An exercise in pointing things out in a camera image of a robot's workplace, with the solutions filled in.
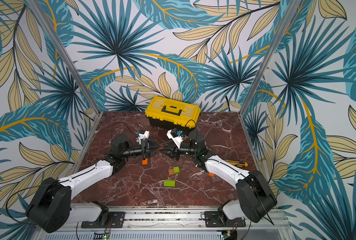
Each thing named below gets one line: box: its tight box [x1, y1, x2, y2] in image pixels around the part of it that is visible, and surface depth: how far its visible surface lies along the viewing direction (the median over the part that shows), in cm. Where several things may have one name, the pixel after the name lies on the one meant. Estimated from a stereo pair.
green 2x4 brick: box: [163, 180, 176, 187], surface depth 87 cm
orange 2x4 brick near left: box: [141, 158, 149, 165], surface depth 94 cm
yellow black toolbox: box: [145, 96, 201, 132], surface depth 100 cm
